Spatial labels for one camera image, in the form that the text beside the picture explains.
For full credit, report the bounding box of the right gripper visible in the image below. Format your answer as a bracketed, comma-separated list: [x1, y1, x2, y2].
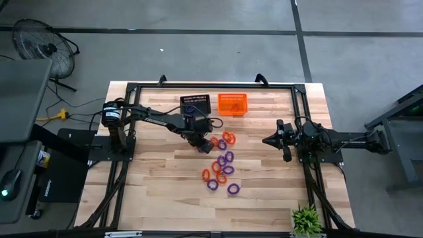
[262, 119, 298, 163]

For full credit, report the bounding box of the orange plastic basket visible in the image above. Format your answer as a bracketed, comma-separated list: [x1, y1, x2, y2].
[217, 93, 249, 116]

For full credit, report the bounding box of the black plastic basket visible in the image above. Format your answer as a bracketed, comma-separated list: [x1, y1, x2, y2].
[180, 94, 212, 118]

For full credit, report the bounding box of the green plant in white pot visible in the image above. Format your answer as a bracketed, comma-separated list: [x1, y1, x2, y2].
[290, 204, 323, 238]

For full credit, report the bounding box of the gray metal table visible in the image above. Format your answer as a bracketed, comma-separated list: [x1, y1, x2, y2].
[364, 84, 423, 193]

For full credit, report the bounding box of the black box with white logo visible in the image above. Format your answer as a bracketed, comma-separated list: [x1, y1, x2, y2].
[38, 158, 90, 204]

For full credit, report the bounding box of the yellow power plug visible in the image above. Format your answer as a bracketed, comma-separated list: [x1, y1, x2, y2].
[35, 108, 69, 122]

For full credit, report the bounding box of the printed drink can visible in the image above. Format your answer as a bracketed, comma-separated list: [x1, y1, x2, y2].
[36, 150, 51, 168]

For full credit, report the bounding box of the black round floor fan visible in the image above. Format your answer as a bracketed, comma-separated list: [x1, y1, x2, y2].
[11, 18, 81, 93]

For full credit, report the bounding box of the gray desk shelf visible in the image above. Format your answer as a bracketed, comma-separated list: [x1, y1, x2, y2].
[0, 140, 43, 225]

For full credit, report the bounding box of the dark gray desk top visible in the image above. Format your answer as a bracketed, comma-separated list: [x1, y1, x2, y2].
[0, 58, 53, 143]

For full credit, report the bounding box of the black computer mouse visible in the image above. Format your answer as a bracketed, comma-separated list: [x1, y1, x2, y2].
[0, 169, 22, 202]

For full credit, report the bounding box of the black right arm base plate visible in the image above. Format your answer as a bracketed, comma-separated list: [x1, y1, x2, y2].
[299, 145, 344, 164]

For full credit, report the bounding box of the black aluminium rig frame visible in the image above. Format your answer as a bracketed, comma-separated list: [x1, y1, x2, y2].
[74, 81, 357, 238]

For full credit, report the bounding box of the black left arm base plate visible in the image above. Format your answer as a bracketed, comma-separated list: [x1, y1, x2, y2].
[58, 128, 137, 163]

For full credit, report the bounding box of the silver metal bracket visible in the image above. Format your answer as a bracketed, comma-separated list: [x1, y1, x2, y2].
[104, 231, 143, 238]

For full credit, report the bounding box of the black floor cable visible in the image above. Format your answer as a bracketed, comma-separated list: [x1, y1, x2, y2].
[46, 79, 107, 133]

